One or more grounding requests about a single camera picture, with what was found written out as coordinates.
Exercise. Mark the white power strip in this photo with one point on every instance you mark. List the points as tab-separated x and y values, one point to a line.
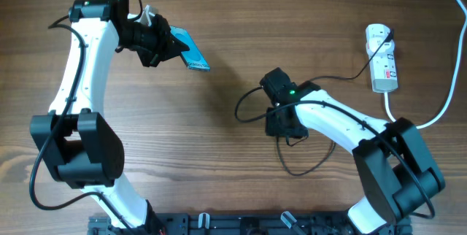
382	66

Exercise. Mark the white plug adapter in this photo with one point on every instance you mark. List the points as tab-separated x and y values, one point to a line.
380	45

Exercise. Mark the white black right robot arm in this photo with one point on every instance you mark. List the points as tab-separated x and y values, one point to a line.
398	174

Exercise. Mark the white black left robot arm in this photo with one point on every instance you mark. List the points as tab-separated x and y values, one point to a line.
74	141

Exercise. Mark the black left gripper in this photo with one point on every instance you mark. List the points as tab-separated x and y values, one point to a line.
164	49

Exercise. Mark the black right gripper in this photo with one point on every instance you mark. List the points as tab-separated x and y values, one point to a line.
272	129

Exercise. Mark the Galaxy S25 smartphone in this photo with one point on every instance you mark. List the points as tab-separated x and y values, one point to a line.
192	57

